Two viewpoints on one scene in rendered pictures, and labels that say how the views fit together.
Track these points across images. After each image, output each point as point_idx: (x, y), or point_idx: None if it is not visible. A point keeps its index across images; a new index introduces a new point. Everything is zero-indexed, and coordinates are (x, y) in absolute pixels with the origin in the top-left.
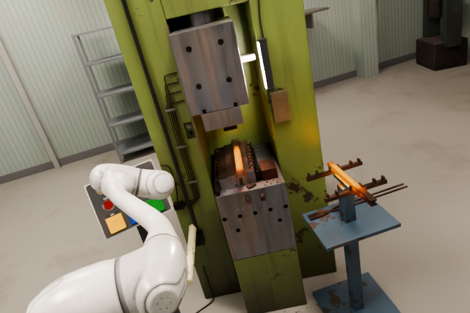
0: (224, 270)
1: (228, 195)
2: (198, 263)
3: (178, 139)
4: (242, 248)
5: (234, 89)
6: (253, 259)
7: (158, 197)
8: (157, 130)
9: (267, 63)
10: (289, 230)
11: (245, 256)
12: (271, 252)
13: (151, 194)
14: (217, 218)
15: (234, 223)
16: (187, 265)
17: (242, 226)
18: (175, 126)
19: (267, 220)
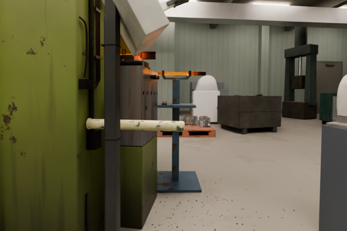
0: (99, 197)
1: (145, 68)
2: (83, 188)
3: (97, 0)
4: (145, 130)
5: None
6: (147, 145)
7: None
8: None
9: None
10: (156, 116)
11: (145, 141)
12: (152, 138)
13: None
14: (103, 115)
15: (145, 99)
16: (161, 120)
17: (147, 104)
18: None
19: (153, 102)
